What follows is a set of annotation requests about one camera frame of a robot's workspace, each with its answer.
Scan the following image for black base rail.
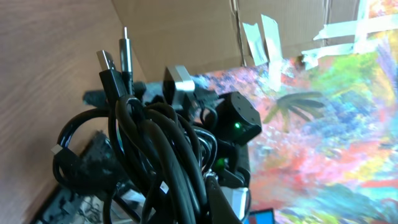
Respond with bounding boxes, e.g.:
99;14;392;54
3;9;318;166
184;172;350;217
29;183;156;224

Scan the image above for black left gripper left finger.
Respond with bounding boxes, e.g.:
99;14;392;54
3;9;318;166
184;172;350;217
81;131;115;174

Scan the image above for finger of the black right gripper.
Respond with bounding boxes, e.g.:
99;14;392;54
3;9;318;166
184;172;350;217
83;82;146;108

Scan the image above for cardboard box with tape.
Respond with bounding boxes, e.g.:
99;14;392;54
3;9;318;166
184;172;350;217
113;0;397;81

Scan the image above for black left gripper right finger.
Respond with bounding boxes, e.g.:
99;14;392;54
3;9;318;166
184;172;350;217
205;174;244;224

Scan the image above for colourful painted backdrop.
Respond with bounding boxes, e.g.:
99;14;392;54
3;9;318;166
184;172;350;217
197;30;397;223

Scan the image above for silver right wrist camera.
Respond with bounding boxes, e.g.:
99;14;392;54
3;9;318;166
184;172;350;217
162;65;195;110

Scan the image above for black USB cables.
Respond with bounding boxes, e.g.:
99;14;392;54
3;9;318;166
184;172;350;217
51;26;218;224

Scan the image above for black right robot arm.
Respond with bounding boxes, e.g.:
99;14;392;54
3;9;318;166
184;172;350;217
83;81;262;201

